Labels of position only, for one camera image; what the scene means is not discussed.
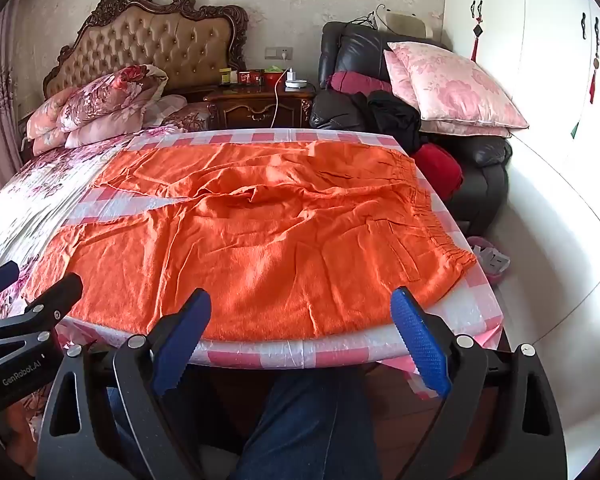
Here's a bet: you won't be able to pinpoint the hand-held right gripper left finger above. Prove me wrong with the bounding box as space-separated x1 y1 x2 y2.
35 287 246 480

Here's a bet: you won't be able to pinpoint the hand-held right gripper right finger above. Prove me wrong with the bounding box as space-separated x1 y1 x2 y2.
390 286 568 480

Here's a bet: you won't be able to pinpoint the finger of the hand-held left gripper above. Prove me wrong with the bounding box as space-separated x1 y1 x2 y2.
0 247 21 303
0 272 84 347

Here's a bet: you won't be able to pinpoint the orange towel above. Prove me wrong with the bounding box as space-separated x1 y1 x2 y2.
30 139 478 343

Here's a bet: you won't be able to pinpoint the floral bed sheet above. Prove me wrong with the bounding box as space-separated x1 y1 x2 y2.
0 125 186 476

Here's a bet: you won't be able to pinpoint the pink slipper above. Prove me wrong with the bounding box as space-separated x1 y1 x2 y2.
467 236 511 276

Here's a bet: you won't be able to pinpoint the pink white checkered table cover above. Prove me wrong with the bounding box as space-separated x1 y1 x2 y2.
55 127 506 401

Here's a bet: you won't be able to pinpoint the person's blue jeans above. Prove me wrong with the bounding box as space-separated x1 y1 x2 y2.
105 365 381 480

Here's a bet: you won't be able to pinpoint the red garment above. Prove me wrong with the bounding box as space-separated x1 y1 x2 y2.
412 142 464 201

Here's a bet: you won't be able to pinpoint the folded floral quilt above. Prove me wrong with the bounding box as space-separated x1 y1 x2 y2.
26 64 170 156

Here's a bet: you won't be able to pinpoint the black garment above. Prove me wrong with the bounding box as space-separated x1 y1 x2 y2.
367 90 423 153

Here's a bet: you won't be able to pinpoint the dark floral pillow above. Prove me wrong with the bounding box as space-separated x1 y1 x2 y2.
162 101 218 133

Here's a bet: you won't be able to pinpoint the carved wooden nightstand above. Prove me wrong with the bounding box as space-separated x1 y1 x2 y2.
202 82 316 131

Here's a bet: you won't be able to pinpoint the pink floral pillow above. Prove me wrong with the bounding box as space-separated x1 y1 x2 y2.
387 41 530 129
384 50 513 138

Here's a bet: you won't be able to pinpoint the maroon cushion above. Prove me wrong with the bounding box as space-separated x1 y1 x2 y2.
328 71 393 96

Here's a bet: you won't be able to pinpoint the tufted carved wooden headboard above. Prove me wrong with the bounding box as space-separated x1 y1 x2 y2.
42 0 250 98

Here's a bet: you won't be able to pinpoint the white wardrobe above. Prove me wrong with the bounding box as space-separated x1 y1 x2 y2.
442 0 600 431

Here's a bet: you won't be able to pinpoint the black leather armchair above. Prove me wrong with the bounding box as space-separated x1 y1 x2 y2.
310 21 513 226

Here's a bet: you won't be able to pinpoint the red hanging knot ornament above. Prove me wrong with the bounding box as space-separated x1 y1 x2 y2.
588 17 600 106
470 0 485 63

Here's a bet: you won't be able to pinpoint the white charging cable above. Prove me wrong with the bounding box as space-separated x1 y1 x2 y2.
271 72 291 128

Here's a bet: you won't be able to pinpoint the black wire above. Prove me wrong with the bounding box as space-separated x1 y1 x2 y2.
347 4 388 29

